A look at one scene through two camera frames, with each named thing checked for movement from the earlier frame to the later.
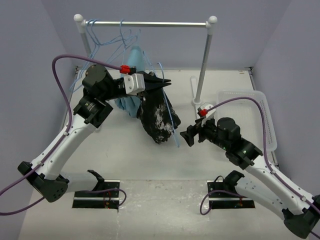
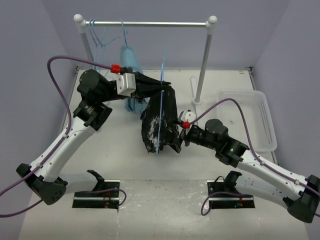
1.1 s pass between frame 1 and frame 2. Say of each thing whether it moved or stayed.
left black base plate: stayed
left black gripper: stayed
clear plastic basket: stayed
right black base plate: stayed
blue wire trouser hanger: moved
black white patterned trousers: moved
